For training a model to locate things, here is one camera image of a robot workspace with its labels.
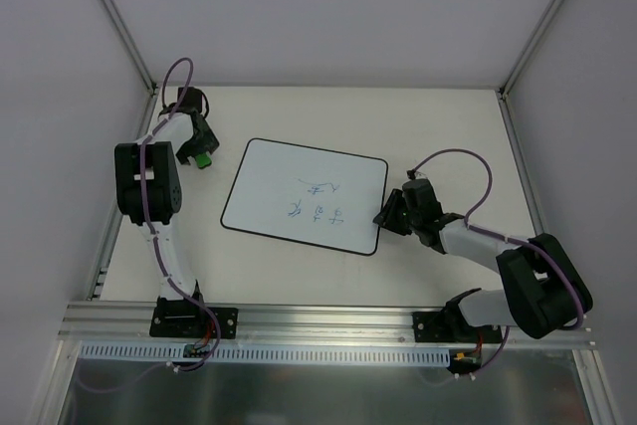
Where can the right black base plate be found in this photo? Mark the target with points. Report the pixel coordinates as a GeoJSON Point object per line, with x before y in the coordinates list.
{"type": "Point", "coordinates": [445, 327]}

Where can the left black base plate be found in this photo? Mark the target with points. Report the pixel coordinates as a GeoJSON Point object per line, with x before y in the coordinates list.
{"type": "Point", "coordinates": [181, 319]}

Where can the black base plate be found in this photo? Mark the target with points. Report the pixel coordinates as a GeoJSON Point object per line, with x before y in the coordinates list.
{"type": "Point", "coordinates": [445, 327]}
{"type": "Point", "coordinates": [181, 319]}

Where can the white whiteboard black frame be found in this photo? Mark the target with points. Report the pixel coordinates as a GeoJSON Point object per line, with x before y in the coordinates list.
{"type": "Point", "coordinates": [307, 195]}

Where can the aluminium frame post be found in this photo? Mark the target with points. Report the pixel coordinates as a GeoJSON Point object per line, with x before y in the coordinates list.
{"type": "Point", "coordinates": [130, 47]}
{"type": "Point", "coordinates": [533, 42]}

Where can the right aluminium frame post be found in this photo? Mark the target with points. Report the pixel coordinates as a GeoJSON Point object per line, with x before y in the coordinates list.
{"type": "Point", "coordinates": [533, 42]}

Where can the green whiteboard eraser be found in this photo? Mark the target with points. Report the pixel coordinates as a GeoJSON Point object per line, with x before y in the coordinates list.
{"type": "Point", "coordinates": [203, 160]}

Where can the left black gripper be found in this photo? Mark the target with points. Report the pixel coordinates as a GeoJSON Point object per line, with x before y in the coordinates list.
{"type": "Point", "coordinates": [200, 144]}

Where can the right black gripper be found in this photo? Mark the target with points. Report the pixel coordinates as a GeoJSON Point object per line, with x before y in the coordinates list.
{"type": "Point", "coordinates": [398, 211]}

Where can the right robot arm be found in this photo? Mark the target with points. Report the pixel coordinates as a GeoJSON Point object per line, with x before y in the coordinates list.
{"type": "Point", "coordinates": [541, 289]}

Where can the white slotted cable duct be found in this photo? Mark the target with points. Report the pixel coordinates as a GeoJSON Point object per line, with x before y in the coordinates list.
{"type": "Point", "coordinates": [267, 353]}

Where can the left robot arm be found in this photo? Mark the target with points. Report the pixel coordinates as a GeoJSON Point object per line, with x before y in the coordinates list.
{"type": "Point", "coordinates": [148, 188]}

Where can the left aluminium frame post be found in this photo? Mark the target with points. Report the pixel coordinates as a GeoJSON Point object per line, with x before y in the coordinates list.
{"type": "Point", "coordinates": [130, 47]}

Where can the aluminium mounting rail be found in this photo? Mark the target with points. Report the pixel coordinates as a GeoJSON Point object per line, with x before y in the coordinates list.
{"type": "Point", "coordinates": [257, 324]}

